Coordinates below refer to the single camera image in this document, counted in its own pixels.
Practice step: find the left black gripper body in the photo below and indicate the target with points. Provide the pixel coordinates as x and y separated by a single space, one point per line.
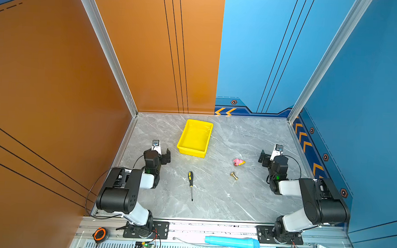
164 156

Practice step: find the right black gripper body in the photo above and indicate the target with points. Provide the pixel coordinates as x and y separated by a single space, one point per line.
264 157

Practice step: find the black yellow screwdriver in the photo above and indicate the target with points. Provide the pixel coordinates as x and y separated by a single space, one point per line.
191 177

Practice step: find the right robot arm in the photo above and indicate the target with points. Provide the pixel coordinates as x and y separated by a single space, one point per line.
322 203

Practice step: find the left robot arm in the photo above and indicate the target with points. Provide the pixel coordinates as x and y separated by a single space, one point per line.
120 191

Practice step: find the yellow plastic bin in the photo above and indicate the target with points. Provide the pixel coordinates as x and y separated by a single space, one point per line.
195 138

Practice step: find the pink yellow toy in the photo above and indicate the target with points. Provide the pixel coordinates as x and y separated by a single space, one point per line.
238 162

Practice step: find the brass bolt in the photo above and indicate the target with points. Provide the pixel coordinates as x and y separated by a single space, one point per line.
234 176

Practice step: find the cyan plastic cylinder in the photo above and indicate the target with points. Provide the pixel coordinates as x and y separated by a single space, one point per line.
232 242

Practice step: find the left green circuit board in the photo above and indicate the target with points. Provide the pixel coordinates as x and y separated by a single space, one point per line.
144 245

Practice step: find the orange black tape measure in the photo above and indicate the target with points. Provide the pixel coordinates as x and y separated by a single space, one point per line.
101 235

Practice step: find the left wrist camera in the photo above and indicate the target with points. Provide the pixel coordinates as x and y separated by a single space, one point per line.
156 146

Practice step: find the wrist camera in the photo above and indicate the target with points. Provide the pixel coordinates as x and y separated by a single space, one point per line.
277 150
156 146

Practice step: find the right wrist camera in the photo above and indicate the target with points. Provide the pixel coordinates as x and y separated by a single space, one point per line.
277 150

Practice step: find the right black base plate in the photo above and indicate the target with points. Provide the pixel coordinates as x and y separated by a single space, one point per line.
268 235

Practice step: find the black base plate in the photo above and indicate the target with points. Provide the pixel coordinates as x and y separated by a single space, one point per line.
268 235
158 227

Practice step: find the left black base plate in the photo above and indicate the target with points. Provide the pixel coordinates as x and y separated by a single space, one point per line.
158 227

